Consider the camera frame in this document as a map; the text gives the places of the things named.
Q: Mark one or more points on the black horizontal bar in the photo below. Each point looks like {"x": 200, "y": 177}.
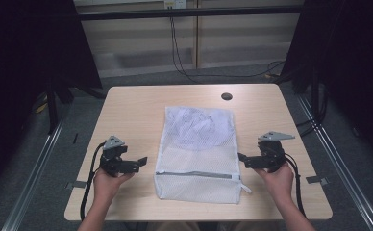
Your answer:
{"x": 191, "y": 12}

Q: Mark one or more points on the white wall outlet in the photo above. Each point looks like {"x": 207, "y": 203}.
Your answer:
{"x": 175, "y": 4}

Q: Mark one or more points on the black metal stand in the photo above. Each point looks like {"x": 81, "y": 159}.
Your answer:
{"x": 52, "y": 109}

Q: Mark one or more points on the white mesh laundry bag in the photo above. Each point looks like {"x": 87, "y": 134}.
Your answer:
{"x": 197, "y": 173}

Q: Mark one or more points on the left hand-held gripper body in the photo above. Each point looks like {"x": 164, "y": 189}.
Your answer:
{"x": 112, "y": 157}

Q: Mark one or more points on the person's left hand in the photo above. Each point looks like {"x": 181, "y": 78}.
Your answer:
{"x": 106, "y": 186}

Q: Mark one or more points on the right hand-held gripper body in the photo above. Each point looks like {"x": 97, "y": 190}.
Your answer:
{"x": 271, "y": 154}

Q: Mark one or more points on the person's right hand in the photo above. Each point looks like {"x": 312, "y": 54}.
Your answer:
{"x": 279, "y": 183}

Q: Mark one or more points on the aluminium floor rail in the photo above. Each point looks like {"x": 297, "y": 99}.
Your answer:
{"x": 341, "y": 166}
{"x": 30, "y": 179}

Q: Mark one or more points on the black curtain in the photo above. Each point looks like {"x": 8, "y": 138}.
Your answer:
{"x": 21, "y": 64}
{"x": 351, "y": 64}

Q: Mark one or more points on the pale crumpled garment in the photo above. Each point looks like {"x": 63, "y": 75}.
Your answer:
{"x": 197, "y": 128}

